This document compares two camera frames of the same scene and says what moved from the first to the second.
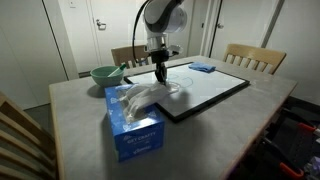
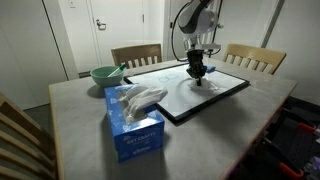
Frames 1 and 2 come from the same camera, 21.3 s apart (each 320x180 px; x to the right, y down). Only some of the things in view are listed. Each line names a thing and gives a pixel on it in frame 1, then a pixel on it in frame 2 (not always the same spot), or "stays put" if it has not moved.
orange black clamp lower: [282, 158] stays put
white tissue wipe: [161, 90] -> [206, 86]
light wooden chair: [254, 57] stays put
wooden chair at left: [26, 151] stays put
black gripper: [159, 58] -> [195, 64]
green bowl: [100, 75] stays put
